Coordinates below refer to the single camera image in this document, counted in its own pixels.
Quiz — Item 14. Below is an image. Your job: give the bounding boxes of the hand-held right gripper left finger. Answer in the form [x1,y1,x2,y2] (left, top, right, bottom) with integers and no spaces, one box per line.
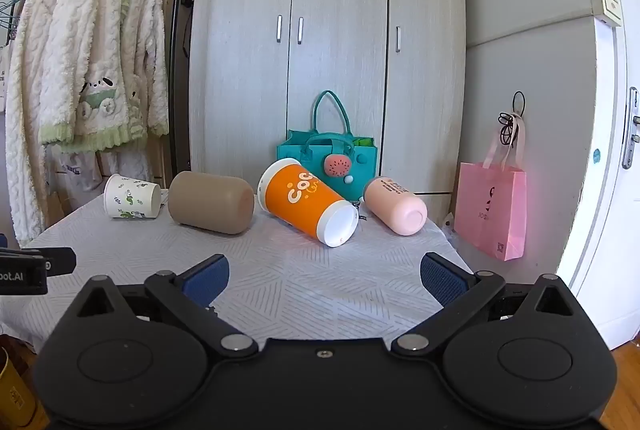
[66,254,260,358]

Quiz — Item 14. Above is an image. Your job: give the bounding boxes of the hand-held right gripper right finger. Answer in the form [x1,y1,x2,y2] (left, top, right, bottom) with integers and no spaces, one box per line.
[390,252,584,358]

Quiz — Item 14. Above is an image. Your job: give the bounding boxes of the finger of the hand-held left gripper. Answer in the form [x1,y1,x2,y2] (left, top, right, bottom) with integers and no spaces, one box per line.
[0,247,77,277]

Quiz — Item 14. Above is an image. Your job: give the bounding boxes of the orange paper cup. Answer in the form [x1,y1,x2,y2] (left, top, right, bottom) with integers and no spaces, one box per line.
[257,157,360,249]

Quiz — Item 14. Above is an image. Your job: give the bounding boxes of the tan plastic cup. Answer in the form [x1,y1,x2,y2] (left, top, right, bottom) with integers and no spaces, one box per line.
[167,170,256,236]

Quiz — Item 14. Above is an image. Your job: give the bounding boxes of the pink cup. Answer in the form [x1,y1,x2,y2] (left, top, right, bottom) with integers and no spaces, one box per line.
[362,176,429,237]

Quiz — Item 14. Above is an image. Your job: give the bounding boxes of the white leaf-print paper cup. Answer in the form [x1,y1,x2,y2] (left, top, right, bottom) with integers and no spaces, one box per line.
[103,173,163,220]

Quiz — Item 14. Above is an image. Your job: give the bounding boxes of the pink paper bag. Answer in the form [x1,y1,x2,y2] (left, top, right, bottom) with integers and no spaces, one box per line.
[452,114,529,262]

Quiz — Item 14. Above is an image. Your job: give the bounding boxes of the grey printed garment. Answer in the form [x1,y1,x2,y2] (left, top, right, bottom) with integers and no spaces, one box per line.
[46,144,152,213]

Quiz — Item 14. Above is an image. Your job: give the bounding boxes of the grey patterned tablecloth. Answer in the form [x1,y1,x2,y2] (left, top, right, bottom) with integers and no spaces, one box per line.
[0,193,472,357]

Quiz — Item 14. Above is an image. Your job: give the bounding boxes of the yellow can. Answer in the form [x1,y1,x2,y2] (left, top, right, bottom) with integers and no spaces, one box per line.
[0,345,40,429]

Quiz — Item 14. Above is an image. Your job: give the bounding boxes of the white fluffy robe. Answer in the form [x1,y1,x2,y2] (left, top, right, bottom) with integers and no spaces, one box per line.
[4,0,77,248]

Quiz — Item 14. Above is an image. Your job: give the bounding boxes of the teal felt tote bag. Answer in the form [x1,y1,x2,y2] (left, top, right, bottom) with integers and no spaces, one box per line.
[276,90,378,202]

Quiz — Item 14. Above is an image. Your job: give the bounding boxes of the white door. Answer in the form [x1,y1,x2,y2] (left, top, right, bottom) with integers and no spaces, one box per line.
[554,0,640,352]

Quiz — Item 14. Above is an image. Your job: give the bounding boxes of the white fluffy jacket green trim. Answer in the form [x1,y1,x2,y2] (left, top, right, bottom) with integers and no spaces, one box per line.
[38,0,171,154]

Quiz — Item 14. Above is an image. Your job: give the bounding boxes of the black clothes rack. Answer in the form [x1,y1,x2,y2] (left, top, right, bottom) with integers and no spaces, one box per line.
[0,0,197,191]

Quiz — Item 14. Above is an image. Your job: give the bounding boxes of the metal door lock plate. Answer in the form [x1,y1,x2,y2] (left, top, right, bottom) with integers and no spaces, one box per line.
[621,87,640,171]

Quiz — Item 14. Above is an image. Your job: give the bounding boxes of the grey wooden wardrobe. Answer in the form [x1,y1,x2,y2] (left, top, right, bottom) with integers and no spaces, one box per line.
[187,0,469,217]

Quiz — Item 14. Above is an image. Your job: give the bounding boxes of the black hair ties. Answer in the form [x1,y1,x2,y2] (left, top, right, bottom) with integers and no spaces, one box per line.
[497,90,527,147]

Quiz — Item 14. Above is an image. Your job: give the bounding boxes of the beige light switch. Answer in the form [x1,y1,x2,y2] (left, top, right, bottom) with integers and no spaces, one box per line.
[588,0,624,29]

